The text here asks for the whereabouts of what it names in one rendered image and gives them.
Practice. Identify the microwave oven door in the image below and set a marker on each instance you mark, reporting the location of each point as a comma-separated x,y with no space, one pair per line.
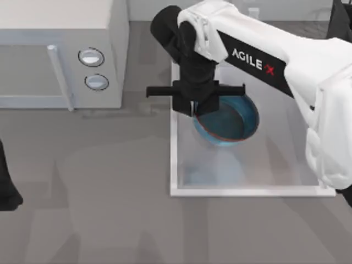
24,71

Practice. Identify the round microwave knob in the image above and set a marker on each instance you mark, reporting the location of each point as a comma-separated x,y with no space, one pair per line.
91,57
96,82

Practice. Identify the white sink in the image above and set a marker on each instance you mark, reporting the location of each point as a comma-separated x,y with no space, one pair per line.
247,176

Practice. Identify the pale microwave oven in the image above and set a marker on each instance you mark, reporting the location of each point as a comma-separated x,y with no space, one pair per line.
55,24

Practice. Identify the blue bowl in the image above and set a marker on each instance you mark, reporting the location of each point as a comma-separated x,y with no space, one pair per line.
233,123

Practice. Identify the dark upright object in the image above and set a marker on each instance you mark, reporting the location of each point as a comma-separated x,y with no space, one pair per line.
341,19

